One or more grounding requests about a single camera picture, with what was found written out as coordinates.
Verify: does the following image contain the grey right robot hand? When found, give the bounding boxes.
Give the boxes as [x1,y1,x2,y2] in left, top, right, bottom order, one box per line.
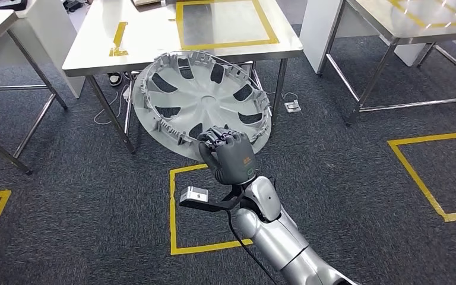
[197,126,257,186]

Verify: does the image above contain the silver plastic hubcap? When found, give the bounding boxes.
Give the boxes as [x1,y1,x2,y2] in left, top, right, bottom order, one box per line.
[132,50,273,162]

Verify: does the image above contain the white power adapter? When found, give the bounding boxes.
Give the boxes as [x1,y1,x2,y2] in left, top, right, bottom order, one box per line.
[284,99,302,114]

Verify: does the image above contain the white cabinet panel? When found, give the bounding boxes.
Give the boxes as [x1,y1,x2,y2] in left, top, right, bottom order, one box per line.
[0,0,86,99]
[299,0,426,75]

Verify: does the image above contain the yellow floor tape square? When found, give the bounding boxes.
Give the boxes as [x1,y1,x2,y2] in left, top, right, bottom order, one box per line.
[387,131,456,223]

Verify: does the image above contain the black equipment item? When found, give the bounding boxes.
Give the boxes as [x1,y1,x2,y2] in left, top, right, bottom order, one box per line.
[0,0,28,12]

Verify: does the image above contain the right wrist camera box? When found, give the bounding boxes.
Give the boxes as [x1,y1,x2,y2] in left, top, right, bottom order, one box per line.
[179,186,248,213]

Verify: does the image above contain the black camera cable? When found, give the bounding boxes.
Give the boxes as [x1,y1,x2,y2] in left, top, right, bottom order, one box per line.
[226,210,278,285]

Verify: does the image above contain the white adapter cable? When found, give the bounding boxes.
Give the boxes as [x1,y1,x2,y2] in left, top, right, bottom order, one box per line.
[267,91,299,104]

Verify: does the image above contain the tangled white floor cables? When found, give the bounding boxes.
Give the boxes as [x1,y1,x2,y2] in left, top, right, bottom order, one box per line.
[93,83,131,126]

